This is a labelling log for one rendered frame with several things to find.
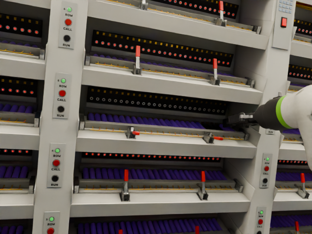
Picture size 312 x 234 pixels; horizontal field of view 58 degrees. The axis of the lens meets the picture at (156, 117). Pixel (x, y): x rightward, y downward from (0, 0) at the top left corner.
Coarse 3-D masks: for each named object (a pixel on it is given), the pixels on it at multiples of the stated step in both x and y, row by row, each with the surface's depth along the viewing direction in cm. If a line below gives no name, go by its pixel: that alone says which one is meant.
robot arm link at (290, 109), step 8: (304, 88) 67; (288, 96) 72; (296, 96) 68; (304, 96) 65; (280, 104) 73; (288, 104) 70; (296, 104) 67; (304, 104) 65; (280, 112) 73; (288, 112) 70; (296, 112) 67; (304, 112) 65; (280, 120) 74; (288, 120) 71; (296, 120) 68; (304, 120) 66; (288, 128) 75; (296, 128) 74; (304, 128) 66; (304, 136) 67
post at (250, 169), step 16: (256, 0) 104; (272, 0) 96; (240, 16) 113; (256, 16) 103; (272, 16) 95; (272, 32) 96; (240, 48) 111; (256, 48) 102; (272, 48) 96; (240, 64) 110; (256, 64) 101; (272, 64) 97; (288, 64) 99; (272, 80) 97; (272, 96) 98; (256, 128) 98; (272, 144) 99; (224, 160) 116; (240, 160) 105; (256, 160) 97; (272, 160) 99; (256, 176) 98; (272, 176) 100; (256, 192) 98; (272, 192) 100; (256, 208) 99; (240, 224) 102
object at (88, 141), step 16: (160, 112) 103; (176, 112) 105; (192, 112) 107; (80, 128) 83; (240, 128) 104; (80, 144) 79; (96, 144) 80; (112, 144) 82; (128, 144) 83; (144, 144) 85; (160, 144) 86; (176, 144) 88; (192, 144) 89; (208, 144) 91; (224, 144) 94; (240, 144) 97; (256, 144) 97
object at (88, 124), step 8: (88, 120) 85; (96, 128) 85; (104, 128) 85; (112, 128) 86; (120, 128) 87; (136, 128) 88; (144, 128) 89; (152, 128) 90; (160, 128) 90; (168, 128) 91; (176, 128) 93; (184, 128) 94; (192, 128) 96; (200, 136) 94; (224, 136) 97; (232, 136) 100; (240, 136) 101
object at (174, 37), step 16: (0, 0) 87; (224, 0) 112; (240, 0) 114; (32, 16) 91; (48, 16) 92; (304, 16) 124; (48, 32) 92; (112, 32) 99; (128, 32) 101; (144, 32) 102; (160, 32) 104; (208, 48) 111; (224, 48) 113; (304, 64) 126; (80, 96) 97; (176, 96) 108; (80, 112) 97; (0, 160) 90; (32, 160) 93; (80, 160) 98; (32, 224) 95
